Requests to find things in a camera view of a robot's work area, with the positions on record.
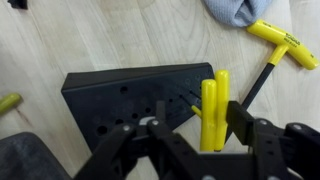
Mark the light gray towel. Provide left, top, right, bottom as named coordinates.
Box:
left=202, top=0, right=273, bottom=28

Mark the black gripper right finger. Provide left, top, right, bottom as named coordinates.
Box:
left=226, top=101, right=320, bottom=180

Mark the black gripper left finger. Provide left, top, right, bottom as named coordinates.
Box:
left=73, top=100, right=201, bottom=180

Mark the small black plastic piece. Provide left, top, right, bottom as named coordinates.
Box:
left=7, top=0, right=29, bottom=10

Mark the long yellow T-handle hex key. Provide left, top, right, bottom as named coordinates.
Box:
left=224, top=19, right=320, bottom=143

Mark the black wedge hex key holder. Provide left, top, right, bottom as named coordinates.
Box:
left=60, top=62, right=215, bottom=153

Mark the small yellow-green handle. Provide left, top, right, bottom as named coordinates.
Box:
left=0, top=92, right=23, bottom=116

